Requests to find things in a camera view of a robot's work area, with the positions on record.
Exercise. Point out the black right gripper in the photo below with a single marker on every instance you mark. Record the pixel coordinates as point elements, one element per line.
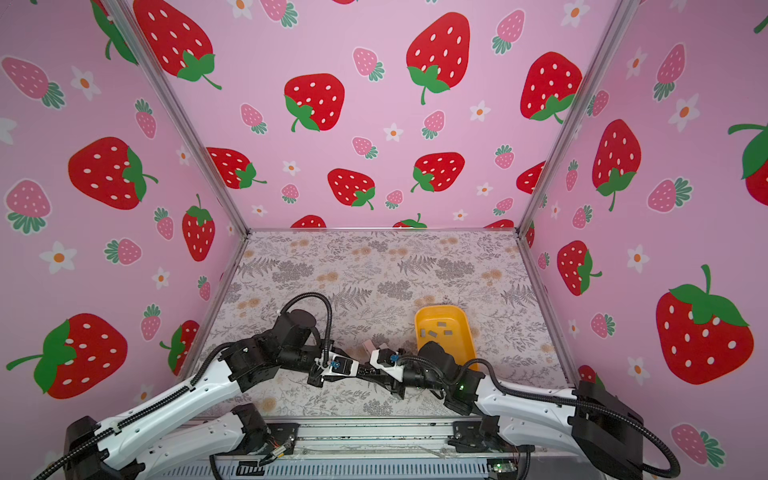
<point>393,386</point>

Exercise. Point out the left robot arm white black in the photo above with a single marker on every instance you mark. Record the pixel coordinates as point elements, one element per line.
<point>151,439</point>

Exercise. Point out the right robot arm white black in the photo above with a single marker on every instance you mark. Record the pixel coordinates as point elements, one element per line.
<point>601,428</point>

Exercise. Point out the yellow plastic tray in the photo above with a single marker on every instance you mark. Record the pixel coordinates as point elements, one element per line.
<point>448,326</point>

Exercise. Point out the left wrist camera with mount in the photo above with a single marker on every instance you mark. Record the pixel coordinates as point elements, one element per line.
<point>340,366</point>

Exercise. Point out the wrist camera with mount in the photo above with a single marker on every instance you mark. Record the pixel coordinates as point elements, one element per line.
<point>340,366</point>
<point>385,360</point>

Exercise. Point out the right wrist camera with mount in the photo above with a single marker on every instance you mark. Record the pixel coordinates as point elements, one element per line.
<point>385,360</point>

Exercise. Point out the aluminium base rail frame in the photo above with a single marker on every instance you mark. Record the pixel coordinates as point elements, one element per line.
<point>370,448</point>

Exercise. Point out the aluminium corner post left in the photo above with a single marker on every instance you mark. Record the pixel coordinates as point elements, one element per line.
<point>127,25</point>

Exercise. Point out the aluminium corner post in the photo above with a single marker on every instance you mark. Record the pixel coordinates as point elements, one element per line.
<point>127,25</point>
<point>619,23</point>

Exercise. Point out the aluminium corner post right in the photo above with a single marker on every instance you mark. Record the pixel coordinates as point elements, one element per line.
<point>619,23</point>

